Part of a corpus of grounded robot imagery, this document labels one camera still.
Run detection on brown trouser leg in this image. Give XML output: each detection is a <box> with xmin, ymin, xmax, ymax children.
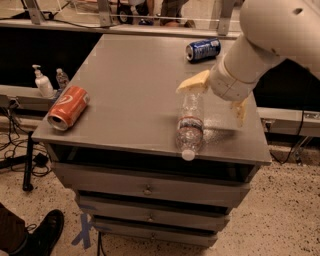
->
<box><xmin>0</xmin><ymin>203</ymin><xmax>28</xmax><ymax>256</ymax></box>

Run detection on black floor cables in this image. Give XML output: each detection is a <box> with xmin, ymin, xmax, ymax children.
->
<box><xmin>0</xmin><ymin>106</ymin><xmax>53</xmax><ymax>178</ymax></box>

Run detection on blue tape cross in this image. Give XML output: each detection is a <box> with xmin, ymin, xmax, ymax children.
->
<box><xmin>71</xmin><ymin>212</ymin><xmax>97</xmax><ymax>250</ymax></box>

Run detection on clear plastic water bottle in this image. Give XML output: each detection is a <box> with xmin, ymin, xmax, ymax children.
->
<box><xmin>176</xmin><ymin>93</ymin><xmax>204</xmax><ymax>161</ymax></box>

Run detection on middle drawer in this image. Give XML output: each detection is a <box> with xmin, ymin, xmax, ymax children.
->
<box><xmin>76</xmin><ymin>196</ymin><xmax>230</xmax><ymax>231</ymax></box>

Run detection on grey drawer cabinet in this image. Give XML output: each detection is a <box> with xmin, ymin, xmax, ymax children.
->
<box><xmin>33</xmin><ymin>35</ymin><xmax>271</xmax><ymax>235</ymax></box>

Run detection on drawer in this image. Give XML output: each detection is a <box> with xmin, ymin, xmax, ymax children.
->
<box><xmin>76</xmin><ymin>196</ymin><xmax>230</xmax><ymax>231</ymax></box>
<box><xmin>92</xmin><ymin>219</ymin><xmax>217</xmax><ymax>247</ymax></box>
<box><xmin>52</xmin><ymin>162</ymin><xmax>250</xmax><ymax>207</ymax></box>

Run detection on black stand pole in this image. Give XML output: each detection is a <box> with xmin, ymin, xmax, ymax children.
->
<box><xmin>22</xmin><ymin>132</ymin><xmax>33</xmax><ymax>192</ymax></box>

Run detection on bottom drawer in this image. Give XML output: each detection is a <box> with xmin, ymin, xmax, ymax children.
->
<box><xmin>92</xmin><ymin>219</ymin><xmax>217</xmax><ymax>247</ymax></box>

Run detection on red coke can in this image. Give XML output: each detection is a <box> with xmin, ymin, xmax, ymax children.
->
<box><xmin>47</xmin><ymin>86</ymin><xmax>90</xmax><ymax>131</ymax></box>

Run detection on black shoe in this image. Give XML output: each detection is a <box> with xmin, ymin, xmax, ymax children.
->
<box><xmin>18</xmin><ymin>209</ymin><xmax>64</xmax><ymax>256</ymax></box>

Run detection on small clear bottle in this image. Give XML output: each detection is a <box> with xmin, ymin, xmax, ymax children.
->
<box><xmin>56</xmin><ymin>68</ymin><xmax>69</xmax><ymax>89</ymax></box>

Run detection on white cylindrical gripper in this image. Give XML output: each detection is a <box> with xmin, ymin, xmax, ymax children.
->
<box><xmin>176</xmin><ymin>57</ymin><xmax>257</xmax><ymax>127</ymax></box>

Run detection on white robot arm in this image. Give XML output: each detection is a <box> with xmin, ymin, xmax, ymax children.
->
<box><xmin>176</xmin><ymin>0</ymin><xmax>320</xmax><ymax>116</ymax></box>

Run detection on white pump soap bottle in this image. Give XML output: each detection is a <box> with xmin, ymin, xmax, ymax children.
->
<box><xmin>32</xmin><ymin>64</ymin><xmax>54</xmax><ymax>98</ymax></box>

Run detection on top drawer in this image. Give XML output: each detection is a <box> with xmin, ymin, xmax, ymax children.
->
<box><xmin>52</xmin><ymin>162</ymin><xmax>250</xmax><ymax>207</ymax></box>

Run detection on blue pepsi can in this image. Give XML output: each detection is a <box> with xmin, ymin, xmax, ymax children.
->
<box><xmin>186</xmin><ymin>38</ymin><xmax>221</xmax><ymax>62</ymax></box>

